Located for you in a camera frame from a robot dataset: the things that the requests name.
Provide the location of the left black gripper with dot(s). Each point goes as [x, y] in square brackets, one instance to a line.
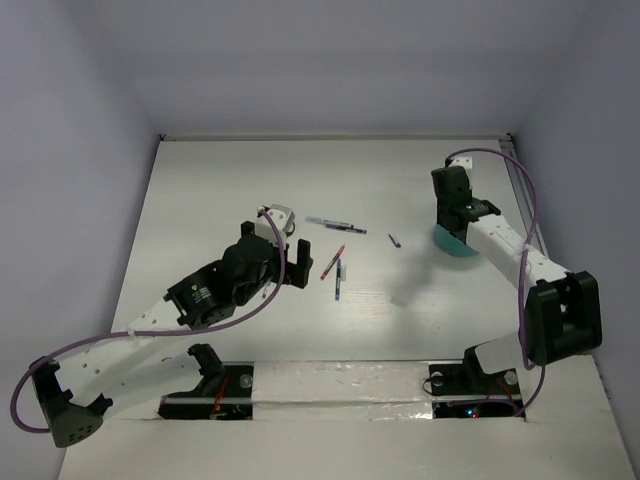
[298, 270]

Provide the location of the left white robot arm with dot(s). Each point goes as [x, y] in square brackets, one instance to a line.
[77, 387]

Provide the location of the teal round organizer container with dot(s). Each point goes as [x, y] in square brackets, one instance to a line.
[450, 244]

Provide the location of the blue pen with clip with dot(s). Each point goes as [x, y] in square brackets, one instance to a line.
[340, 277]

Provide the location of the red pen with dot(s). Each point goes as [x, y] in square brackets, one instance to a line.
[332, 262]

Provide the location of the dark blue pen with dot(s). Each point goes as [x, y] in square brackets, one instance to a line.
[347, 229]

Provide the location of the small blue pen cap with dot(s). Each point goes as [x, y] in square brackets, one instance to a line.
[394, 241]

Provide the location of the small white cap piece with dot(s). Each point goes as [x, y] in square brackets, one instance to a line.
[398, 302]

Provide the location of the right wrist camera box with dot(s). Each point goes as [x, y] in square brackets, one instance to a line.
[464, 161]

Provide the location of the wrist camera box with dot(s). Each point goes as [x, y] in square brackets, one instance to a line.
[281, 216]
[464, 161]

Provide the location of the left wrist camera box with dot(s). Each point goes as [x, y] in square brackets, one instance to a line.
[281, 216]

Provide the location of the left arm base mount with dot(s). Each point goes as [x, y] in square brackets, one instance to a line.
[223, 393]

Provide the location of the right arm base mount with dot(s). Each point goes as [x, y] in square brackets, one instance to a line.
[462, 390]

